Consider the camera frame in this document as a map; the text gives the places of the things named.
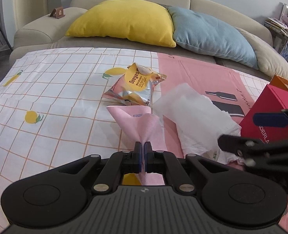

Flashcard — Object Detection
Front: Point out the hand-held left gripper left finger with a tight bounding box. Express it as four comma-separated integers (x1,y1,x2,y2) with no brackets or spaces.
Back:
50,141,144,194

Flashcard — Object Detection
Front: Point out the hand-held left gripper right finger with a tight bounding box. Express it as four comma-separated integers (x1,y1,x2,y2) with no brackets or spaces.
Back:
144,141,235,194

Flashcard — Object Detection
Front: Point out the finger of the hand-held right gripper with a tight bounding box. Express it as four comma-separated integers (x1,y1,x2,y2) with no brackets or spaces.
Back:
253,104,288,128
218,134,288,174

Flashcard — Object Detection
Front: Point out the pink cloth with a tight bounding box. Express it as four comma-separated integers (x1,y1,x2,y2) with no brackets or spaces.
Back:
106,105,169,186

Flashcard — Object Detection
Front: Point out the orange cardboard box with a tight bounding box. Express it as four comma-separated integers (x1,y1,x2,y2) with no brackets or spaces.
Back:
269,75,288,93

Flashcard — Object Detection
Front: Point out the white plastic bag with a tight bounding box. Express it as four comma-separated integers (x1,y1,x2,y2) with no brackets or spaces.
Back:
152,83,243,164

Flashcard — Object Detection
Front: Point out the red lidded box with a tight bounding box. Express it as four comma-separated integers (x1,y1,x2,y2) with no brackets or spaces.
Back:
240,85,288,149

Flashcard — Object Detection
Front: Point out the beige pillow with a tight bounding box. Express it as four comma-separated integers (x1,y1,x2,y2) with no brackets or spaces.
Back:
234,27,288,83

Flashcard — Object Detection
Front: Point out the yellow snack packet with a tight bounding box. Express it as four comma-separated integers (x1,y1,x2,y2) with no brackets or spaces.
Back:
103,63,167,107

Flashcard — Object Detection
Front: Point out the pink printed mat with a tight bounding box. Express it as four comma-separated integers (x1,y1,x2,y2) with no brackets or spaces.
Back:
156,52,272,171

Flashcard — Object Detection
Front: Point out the light blue pillow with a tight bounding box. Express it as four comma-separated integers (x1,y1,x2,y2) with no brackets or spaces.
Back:
168,6,259,70

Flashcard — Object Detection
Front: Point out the yellow pillow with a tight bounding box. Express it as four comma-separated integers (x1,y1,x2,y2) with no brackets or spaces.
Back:
65,0,177,47

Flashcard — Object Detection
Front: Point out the beige sofa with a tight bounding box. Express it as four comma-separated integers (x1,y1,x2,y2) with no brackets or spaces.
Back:
9,0,288,83

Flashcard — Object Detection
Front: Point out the small brown stand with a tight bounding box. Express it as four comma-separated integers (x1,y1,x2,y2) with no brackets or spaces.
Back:
49,7,66,19

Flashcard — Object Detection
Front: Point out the cream door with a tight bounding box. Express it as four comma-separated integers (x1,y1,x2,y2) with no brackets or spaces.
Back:
12,0,49,30

